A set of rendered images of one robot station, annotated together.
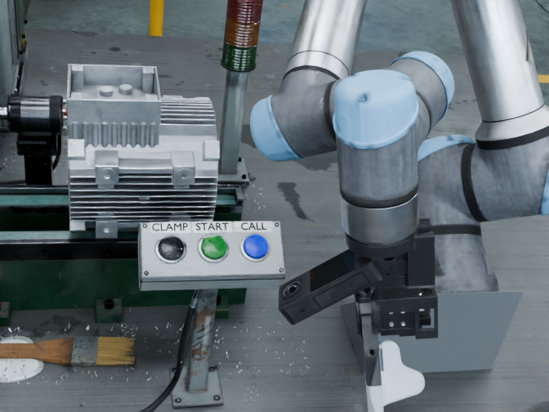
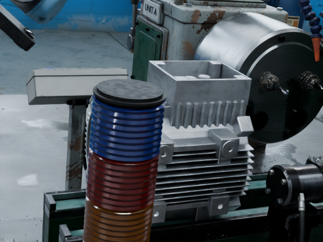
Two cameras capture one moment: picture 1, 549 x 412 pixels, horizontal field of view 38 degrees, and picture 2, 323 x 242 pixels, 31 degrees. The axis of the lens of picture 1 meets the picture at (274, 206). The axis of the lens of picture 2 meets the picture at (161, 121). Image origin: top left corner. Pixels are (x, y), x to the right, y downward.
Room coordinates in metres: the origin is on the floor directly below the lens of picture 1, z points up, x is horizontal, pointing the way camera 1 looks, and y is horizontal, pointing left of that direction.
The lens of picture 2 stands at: (1.74, 0.06, 1.36)
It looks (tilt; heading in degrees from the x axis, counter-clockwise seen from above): 20 degrees down; 170
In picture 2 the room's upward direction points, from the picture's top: 6 degrees clockwise
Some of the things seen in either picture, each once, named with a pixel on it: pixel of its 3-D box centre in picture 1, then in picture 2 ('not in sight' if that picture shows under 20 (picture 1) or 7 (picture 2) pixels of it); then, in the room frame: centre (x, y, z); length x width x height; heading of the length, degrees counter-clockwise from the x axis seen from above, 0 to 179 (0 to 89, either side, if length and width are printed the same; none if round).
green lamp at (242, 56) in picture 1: (239, 52); not in sight; (1.29, 0.10, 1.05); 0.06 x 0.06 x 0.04
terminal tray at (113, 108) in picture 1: (113, 105); (196, 92); (0.94, 0.24, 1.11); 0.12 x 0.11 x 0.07; 106
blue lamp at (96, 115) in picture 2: not in sight; (127, 123); (1.29, 0.10, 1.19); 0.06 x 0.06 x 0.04
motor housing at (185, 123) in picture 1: (140, 163); (164, 152); (0.95, 0.20, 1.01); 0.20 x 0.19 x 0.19; 106
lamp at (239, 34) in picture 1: (242, 29); (118, 217); (1.29, 0.10, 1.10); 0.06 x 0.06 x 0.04
